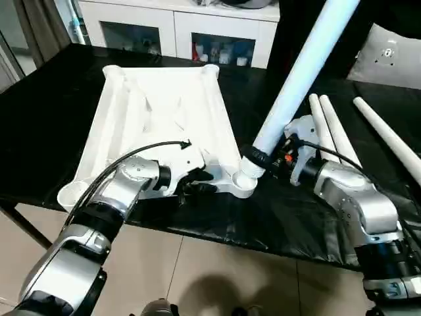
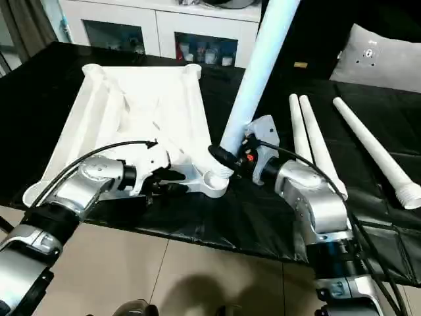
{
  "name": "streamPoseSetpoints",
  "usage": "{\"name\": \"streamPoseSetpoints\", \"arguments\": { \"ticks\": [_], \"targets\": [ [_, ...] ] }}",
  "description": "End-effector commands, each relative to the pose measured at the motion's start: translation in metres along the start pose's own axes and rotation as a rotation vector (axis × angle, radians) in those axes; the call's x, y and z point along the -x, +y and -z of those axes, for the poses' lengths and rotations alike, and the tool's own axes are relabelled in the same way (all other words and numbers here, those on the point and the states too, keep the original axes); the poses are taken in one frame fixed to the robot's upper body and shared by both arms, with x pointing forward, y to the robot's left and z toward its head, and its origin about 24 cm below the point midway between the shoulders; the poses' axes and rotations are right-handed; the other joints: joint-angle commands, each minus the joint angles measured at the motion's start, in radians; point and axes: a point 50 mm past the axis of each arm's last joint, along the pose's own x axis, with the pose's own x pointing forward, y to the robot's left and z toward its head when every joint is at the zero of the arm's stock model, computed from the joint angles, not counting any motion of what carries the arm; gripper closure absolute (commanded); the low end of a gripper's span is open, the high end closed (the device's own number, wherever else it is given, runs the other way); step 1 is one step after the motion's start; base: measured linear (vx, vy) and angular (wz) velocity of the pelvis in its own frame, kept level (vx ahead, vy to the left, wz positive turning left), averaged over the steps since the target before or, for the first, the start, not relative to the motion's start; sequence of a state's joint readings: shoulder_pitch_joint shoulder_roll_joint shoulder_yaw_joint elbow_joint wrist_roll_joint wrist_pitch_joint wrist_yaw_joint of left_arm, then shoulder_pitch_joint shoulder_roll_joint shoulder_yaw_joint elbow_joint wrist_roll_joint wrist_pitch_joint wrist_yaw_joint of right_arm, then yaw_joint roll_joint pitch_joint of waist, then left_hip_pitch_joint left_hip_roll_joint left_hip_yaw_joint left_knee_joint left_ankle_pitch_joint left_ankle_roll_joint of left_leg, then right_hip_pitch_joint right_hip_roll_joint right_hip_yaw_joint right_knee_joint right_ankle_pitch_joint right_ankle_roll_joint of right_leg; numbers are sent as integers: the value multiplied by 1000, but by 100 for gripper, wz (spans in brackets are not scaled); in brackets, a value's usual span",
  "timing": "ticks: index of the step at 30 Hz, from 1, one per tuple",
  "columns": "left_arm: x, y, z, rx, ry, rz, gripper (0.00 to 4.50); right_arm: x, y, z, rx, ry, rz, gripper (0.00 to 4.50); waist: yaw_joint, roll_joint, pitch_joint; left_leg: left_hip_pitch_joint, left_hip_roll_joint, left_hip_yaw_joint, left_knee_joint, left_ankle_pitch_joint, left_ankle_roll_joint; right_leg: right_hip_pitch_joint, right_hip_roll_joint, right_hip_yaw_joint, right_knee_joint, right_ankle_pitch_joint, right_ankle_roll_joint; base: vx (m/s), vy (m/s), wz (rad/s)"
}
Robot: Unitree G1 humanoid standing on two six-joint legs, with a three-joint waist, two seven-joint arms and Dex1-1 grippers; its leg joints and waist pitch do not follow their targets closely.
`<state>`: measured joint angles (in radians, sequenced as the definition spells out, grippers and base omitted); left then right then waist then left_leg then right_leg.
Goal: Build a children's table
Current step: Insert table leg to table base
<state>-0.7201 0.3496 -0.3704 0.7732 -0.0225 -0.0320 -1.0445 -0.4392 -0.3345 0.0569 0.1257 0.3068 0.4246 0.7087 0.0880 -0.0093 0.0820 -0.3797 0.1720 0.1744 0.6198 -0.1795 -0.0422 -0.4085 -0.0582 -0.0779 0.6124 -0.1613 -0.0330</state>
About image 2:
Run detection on black work mat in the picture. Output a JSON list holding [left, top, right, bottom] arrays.
[[0, 41, 421, 287]]

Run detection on grey curtain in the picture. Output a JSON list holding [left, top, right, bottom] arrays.
[[0, 0, 53, 66]]

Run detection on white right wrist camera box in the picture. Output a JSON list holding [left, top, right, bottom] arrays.
[[247, 115, 280, 165]]

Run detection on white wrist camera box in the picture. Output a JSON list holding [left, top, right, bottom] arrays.
[[247, 115, 280, 165], [128, 142, 172, 197]]

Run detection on white plastic table top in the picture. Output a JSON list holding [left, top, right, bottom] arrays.
[[23, 64, 231, 208]]

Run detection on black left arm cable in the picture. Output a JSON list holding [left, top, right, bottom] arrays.
[[26, 140, 159, 211]]

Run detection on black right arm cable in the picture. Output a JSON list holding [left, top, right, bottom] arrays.
[[253, 140, 409, 316]]

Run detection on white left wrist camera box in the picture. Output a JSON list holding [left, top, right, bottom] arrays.
[[128, 142, 172, 197]]

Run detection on black stand leg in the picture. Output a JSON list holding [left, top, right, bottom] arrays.
[[0, 214, 17, 234]]

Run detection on white plastic table leg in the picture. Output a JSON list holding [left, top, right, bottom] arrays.
[[299, 95, 349, 198], [332, 97, 421, 210], [209, 0, 301, 182], [289, 94, 316, 165]]

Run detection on light grey cushion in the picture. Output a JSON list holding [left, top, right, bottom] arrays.
[[329, 23, 421, 93]]

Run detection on white glass-door cabinet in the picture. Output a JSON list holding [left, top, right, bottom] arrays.
[[58, 0, 264, 66]]

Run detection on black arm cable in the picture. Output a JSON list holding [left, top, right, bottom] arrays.
[[26, 140, 159, 211], [253, 140, 409, 316]]

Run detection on black cabinet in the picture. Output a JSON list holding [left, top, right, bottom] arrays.
[[260, 0, 421, 78]]

